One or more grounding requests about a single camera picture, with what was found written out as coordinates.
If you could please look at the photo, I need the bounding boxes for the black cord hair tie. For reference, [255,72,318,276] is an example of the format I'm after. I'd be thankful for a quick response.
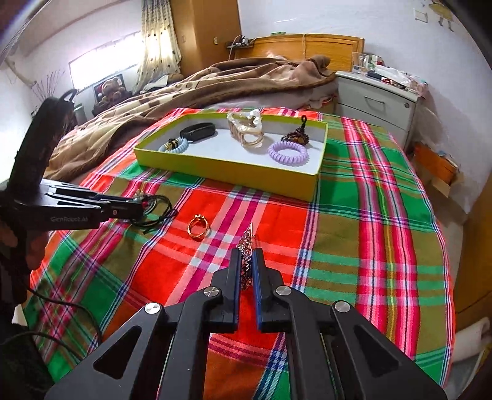
[133,191,178,234]

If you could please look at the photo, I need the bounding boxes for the light blue spiral hair tie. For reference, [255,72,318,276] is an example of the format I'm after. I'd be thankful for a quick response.
[158,137,189,154]

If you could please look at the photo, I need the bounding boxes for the pearly cream hair claw clip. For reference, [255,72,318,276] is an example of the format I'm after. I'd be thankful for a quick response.
[226,110,266,149]

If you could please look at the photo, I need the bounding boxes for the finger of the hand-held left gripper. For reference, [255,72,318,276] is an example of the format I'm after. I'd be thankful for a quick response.
[43,183,132,205]
[89,200,145,222]

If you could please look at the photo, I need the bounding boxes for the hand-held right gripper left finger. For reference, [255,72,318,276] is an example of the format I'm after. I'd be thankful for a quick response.
[44,248,244,400]

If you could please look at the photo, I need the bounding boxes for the dried branches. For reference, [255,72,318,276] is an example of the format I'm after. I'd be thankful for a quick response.
[33,69,64,113]

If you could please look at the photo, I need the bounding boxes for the black cable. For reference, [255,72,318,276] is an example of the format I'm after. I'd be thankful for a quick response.
[0,285,103,361]

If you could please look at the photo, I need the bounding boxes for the cartoon wall sticker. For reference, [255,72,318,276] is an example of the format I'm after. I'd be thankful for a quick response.
[413,0,456,32]

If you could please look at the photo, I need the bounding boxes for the dark beaded braided ornament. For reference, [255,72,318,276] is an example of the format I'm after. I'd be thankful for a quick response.
[280,114,310,145]

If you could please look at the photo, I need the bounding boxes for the colourful plaid cloth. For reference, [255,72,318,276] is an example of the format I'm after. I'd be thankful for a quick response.
[29,108,459,400]

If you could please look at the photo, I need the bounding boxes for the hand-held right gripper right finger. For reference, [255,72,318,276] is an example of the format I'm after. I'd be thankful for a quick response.
[253,248,448,400]

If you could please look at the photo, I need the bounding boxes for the wooden closet door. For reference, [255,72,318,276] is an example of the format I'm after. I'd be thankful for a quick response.
[442,0,492,310]

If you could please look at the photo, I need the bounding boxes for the rhinestone hair clip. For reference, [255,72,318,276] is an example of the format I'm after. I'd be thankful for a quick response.
[238,223,258,286]

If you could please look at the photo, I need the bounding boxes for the brown teddy bear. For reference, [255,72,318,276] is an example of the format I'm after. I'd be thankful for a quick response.
[94,77,126,105]

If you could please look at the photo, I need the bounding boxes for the grey nightstand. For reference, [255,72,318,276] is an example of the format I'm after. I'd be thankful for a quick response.
[335,70,420,153]

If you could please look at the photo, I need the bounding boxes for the person's left hand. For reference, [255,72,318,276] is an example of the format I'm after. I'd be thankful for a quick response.
[0,221,50,272]

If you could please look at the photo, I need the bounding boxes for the yellow-green cardboard box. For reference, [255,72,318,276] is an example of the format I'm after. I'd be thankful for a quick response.
[133,111,328,203]

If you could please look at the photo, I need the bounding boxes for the black bangle bracelet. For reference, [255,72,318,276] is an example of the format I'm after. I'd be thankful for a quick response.
[179,122,217,141]

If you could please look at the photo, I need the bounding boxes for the purple spiral hair tie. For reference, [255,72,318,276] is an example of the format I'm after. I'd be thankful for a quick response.
[268,140,310,166]

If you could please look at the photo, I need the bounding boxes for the window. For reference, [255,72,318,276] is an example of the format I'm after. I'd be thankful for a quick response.
[68,33,144,91]

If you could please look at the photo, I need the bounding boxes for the patterned curtain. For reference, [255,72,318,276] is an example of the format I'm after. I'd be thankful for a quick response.
[136,0,182,84]

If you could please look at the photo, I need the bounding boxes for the wooden bed headboard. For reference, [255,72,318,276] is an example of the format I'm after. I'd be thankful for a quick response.
[232,34,365,74]

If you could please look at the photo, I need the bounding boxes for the tall wooden wardrobe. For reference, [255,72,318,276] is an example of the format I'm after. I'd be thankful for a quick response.
[169,0,243,76]

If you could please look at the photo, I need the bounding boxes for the white plastic bag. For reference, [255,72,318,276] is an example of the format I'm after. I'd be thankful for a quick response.
[375,65,409,84]

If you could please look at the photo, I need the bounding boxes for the white paper roll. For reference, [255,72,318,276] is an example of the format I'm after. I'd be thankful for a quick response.
[454,321,487,361]

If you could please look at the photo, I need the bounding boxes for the gold ring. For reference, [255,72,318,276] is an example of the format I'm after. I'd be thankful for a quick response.
[188,214,212,241]

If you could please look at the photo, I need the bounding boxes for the brown patterned blanket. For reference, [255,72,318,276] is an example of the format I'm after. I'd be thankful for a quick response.
[48,54,339,184]

